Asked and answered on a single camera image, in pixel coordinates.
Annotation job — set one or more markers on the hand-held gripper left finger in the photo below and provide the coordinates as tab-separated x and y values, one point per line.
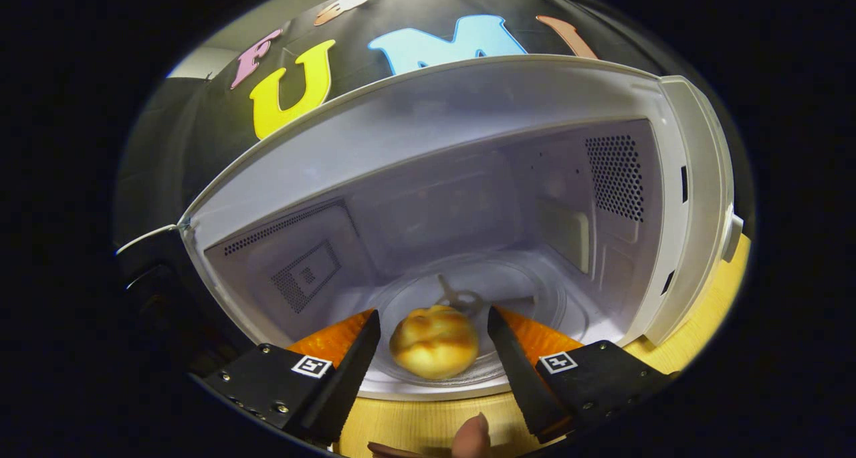
354	371

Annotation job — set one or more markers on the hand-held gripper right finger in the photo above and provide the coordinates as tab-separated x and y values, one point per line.
515	371

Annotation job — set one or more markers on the white microwave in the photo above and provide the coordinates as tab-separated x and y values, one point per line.
435	110

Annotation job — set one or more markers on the glass turntable plate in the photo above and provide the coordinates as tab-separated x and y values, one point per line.
535	297

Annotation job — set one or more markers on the golden bread bun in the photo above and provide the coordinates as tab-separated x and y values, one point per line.
435	344

